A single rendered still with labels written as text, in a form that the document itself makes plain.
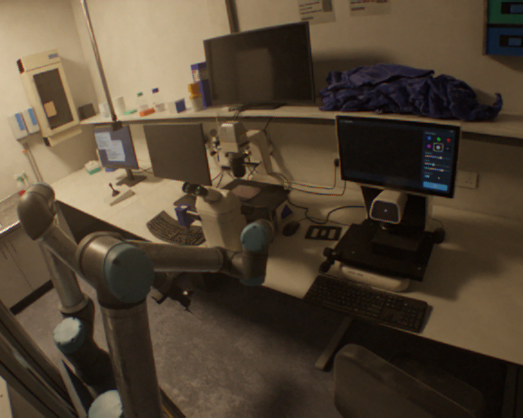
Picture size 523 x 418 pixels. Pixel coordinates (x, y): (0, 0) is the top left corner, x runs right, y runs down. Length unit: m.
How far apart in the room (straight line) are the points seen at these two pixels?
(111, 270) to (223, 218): 0.80
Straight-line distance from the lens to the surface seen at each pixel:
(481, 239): 1.61
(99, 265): 0.71
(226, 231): 1.41
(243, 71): 1.89
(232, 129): 1.43
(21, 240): 3.17
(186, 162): 1.85
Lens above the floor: 1.63
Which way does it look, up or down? 30 degrees down
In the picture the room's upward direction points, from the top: 10 degrees counter-clockwise
